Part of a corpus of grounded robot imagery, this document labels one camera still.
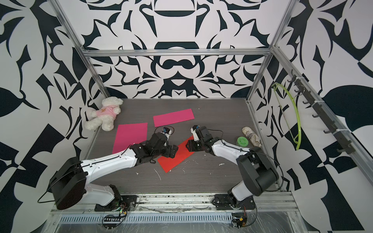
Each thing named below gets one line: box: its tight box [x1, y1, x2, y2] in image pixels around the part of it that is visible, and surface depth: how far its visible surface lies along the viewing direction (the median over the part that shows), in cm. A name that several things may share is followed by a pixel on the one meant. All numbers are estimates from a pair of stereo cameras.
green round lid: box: [236, 136, 249, 148], surface depth 94 cm
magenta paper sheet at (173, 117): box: [153, 108, 195, 128], surface depth 110 cm
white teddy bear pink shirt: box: [84, 96, 124, 132], surface depth 103 cm
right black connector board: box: [231, 216, 248, 230], surface depth 72 cm
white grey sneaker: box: [241, 126, 262, 148], surface depth 98 cm
